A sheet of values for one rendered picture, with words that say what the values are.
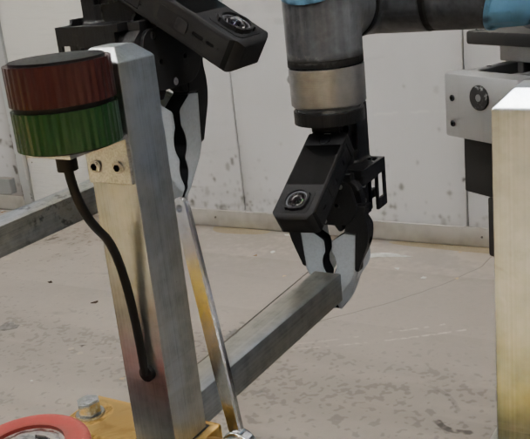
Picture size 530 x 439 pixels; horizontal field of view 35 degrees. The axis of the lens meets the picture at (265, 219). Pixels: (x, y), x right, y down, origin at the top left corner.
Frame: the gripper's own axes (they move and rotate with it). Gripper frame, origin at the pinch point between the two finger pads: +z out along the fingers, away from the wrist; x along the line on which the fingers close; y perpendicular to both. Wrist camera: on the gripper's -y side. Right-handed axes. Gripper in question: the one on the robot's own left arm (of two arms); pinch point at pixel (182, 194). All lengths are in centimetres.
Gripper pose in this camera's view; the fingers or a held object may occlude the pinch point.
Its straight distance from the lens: 67.4
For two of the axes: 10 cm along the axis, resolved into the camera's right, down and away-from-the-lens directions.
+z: 1.0, 9.5, 3.0
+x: -5.0, 3.1, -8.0
